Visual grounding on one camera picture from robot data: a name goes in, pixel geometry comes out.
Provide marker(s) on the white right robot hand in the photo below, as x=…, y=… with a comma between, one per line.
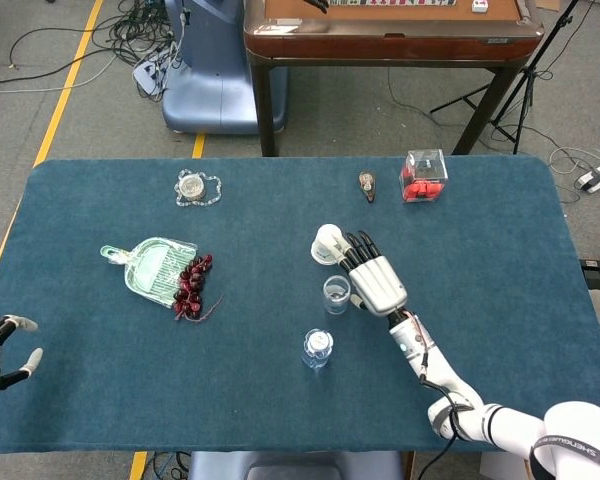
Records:
x=377, y=282

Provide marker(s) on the transparent cup with cartoon label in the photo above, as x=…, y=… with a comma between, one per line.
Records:
x=336, y=300

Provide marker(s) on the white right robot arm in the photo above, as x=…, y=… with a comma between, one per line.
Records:
x=460, y=400

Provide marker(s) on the upturned white paper cup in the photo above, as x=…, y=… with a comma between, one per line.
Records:
x=325, y=245

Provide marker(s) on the clear water bottle white cap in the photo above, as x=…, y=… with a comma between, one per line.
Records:
x=317, y=347

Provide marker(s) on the brown oval shell ornament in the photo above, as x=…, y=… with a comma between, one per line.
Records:
x=367, y=186

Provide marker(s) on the clear box with red caps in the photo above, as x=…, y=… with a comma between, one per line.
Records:
x=422, y=177

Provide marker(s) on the blue felt table cover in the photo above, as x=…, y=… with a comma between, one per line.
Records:
x=230, y=375

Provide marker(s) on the pale green plastic dustpan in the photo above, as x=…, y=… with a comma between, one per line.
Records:
x=150, y=270

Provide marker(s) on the dark red grape bunch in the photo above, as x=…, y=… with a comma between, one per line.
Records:
x=190, y=290

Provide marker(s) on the small round lidded tin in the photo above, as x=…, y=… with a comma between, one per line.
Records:
x=191, y=186

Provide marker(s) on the brown mahjong table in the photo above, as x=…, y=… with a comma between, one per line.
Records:
x=380, y=45

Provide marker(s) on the black tripod stand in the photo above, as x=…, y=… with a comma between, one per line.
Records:
x=522, y=90

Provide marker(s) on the row of face-up mahjong tiles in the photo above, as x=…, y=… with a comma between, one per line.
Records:
x=390, y=2

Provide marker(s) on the single white mahjong tile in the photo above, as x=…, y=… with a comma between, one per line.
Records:
x=480, y=5

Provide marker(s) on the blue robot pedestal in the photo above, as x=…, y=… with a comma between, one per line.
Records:
x=210, y=90

